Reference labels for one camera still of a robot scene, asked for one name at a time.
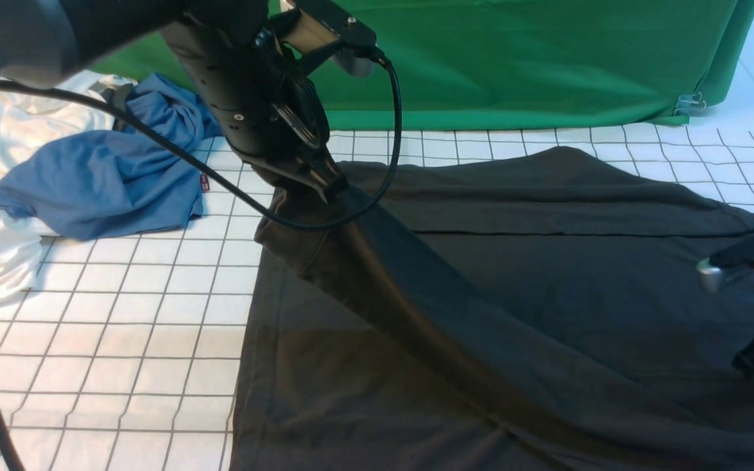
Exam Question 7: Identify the green backdrop cloth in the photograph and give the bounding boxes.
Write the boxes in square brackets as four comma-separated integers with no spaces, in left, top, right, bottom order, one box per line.
[89,0,754,131]

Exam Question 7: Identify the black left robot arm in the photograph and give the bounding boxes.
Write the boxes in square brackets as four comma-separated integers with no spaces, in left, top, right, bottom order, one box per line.
[0,1,348,200]

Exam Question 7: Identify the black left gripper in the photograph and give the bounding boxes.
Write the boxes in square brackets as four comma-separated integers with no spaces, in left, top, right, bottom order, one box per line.
[161,19,350,203]

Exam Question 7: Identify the white crumpled garment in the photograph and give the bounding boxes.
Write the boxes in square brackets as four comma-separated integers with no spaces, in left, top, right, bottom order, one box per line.
[0,92,135,301]

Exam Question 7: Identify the gray long-sleeve top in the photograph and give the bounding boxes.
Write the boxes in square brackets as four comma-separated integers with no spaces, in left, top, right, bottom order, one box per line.
[229,147,754,470]

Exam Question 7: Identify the silver binder clip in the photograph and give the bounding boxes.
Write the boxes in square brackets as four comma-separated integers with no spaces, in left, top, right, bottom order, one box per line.
[673,92,708,116]

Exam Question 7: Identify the white grid tablecloth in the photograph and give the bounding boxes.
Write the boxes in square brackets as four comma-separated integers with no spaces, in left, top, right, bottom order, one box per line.
[0,124,754,470]

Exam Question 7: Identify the blue crumpled shirt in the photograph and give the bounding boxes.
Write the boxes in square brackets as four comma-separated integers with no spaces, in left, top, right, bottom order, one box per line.
[0,73,222,239]

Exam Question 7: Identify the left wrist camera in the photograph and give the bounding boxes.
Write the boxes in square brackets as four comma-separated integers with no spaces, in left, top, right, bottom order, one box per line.
[270,1,377,78]

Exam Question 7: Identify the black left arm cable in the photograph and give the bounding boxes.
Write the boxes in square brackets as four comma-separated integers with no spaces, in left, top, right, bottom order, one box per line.
[0,52,404,471]

